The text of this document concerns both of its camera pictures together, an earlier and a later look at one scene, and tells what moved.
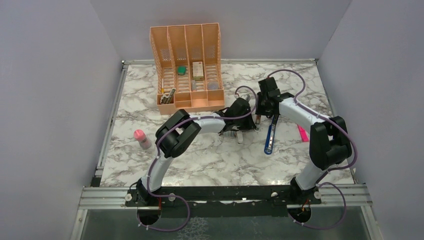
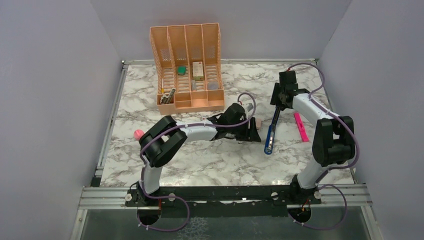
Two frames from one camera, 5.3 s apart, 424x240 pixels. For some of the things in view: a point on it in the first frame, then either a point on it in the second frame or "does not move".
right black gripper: [258, 110] -> [275, 100]
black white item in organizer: [166, 99] does not move
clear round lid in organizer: [213, 85] does not move
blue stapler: [270, 141] does not move
